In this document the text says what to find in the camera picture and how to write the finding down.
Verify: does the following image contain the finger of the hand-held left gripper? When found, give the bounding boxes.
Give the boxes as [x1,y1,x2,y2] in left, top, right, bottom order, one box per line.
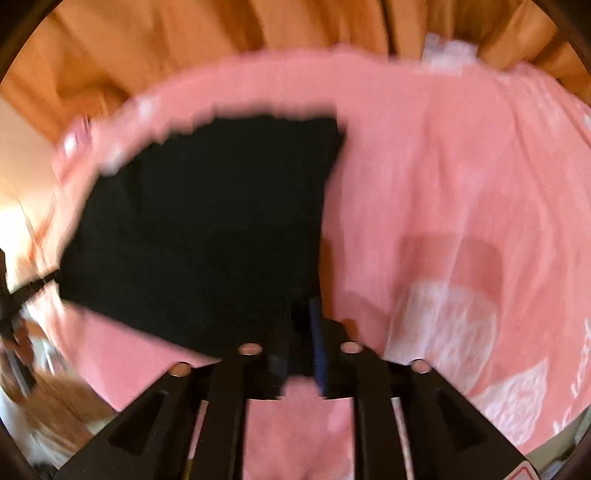
[0,249,63,393]

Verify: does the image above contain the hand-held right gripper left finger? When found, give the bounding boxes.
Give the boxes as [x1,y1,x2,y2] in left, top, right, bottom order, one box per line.
[54,308,296,480]

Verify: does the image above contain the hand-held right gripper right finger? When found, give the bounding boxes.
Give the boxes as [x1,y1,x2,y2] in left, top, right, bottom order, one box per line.
[308,298,540,480]

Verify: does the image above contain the black small garment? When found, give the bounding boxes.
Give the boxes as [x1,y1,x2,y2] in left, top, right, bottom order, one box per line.
[58,113,347,377]

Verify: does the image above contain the pink printed blanket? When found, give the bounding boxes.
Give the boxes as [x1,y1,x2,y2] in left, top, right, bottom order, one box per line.
[34,48,591,480]

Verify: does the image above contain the orange curtain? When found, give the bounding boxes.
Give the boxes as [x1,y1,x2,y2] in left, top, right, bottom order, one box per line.
[0,0,587,162]

